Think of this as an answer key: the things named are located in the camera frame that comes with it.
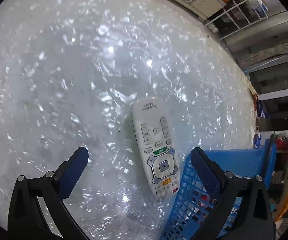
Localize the red clothes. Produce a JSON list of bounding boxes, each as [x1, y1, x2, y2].
[[274, 134, 288, 150]]

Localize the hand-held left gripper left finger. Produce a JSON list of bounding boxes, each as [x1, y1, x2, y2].
[[7, 146, 89, 240]]

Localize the white remote control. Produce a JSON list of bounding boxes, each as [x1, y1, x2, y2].
[[131, 96, 180, 203]]

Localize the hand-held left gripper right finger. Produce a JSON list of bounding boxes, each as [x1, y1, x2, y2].
[[190, 147, 276, 240]]

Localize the blue striped cloth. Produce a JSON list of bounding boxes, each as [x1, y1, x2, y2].
[[257, 100, 265, 118]]

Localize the white blue bag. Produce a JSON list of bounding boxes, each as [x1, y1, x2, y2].
[[245, 0, 268, 18]]

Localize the blue plastic basket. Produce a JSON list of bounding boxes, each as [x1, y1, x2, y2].
[[159, 139, 277, 240]]

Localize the white wire rack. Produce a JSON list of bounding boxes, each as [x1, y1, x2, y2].
[[205, 0, 269, 39]]

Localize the cream TV cabinet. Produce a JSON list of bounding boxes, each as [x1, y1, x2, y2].
[[131, 0, 227, 20]]

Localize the patterned curtain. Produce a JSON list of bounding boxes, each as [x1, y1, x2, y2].
[[236, 36, 288, 68]]

